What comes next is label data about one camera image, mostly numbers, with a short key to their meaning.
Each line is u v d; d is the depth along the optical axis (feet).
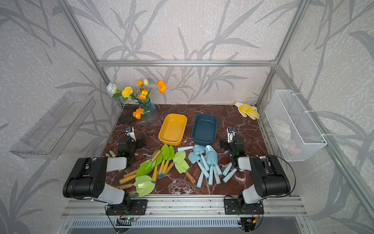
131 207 2.34
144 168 2.83
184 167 2.85
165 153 3.06
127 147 2.37
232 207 2.40
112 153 3.07
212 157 2.97
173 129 3.45
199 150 3.07
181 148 3.10
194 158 2.92
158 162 2.92
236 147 2.28
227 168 2.79
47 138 2.12
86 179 1.50
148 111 3.31
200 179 2.64
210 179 2.68
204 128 3.42
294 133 1.99
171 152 3.07
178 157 2.99
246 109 3.84
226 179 2.69
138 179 2.72
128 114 3.79
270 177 1.50
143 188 2.64
